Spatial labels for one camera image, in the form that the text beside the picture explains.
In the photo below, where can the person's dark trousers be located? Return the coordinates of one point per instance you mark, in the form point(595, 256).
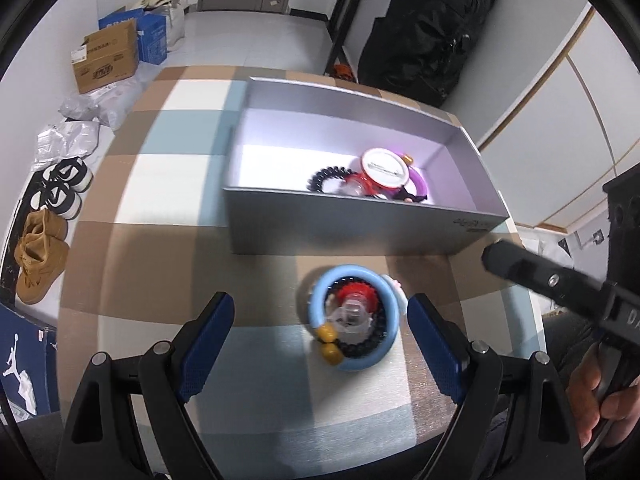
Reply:
point(565, 345)

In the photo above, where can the white plastic bag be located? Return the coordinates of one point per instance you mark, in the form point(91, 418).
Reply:
point(175, 25)

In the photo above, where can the clear plastic bag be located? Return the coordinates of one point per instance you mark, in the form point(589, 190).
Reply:
point(65, 142)
point(100, 105)

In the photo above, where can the blue shoe box white figure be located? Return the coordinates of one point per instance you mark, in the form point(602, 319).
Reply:
point(25, 360)

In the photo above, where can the small orange object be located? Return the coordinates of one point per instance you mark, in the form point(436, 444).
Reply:
point(344, 71)

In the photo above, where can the red white round container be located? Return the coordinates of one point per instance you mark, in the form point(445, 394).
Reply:
point(385, 167)

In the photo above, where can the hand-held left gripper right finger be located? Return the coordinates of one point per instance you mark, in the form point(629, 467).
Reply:
point(435, 345)

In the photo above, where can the black coat rack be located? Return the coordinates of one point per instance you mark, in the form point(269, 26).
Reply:
point(345, 10)

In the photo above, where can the checked tablecloth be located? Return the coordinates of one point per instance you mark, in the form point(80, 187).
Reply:
point(175, 210)

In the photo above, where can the blue cardboard box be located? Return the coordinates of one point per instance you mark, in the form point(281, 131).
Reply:
point(152, 40)

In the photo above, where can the person's right hand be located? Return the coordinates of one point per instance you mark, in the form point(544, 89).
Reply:
point(582, 390)

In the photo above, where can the black backpack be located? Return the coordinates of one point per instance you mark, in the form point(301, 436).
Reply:
point(425, 35)

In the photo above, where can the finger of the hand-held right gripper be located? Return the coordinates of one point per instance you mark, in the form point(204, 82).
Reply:
point(540, 275)

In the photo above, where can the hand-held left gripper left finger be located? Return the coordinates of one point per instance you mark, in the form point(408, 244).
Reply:
point(207, 345)

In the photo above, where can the brown cardboard box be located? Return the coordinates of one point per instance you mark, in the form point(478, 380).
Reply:
point(105, 55)

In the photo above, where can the black and white sneaker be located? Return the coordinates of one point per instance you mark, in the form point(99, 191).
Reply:
point(52, 197)
point(65, 172)

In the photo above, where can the tan suede boot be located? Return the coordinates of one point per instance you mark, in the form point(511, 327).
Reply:
point(42, 222)
point(37, 280)

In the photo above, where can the grey cardboard box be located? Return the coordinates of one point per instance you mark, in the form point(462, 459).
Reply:
point(350, 225)

